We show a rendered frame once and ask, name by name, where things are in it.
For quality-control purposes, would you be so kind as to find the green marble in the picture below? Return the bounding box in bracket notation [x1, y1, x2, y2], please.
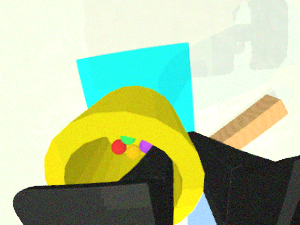
[119, 136, 135, 145]

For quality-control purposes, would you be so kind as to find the tan wooden bar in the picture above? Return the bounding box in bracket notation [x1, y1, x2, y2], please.
[210, 93, 288, 150]

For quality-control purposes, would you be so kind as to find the purple marble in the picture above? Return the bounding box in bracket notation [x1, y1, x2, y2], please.
[139, 140, 153, 154]

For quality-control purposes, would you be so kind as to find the yellow cup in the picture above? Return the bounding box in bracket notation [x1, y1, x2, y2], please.
[44, 84, 204, 225]

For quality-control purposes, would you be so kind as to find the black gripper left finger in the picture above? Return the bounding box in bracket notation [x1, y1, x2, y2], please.
[12, 145, 174, 225]

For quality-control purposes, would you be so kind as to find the red marble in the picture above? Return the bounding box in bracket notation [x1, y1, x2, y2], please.
[112, 140, 126, 154]

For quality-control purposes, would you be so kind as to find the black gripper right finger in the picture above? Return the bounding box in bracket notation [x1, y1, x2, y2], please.
[187, 132, 300, 225]

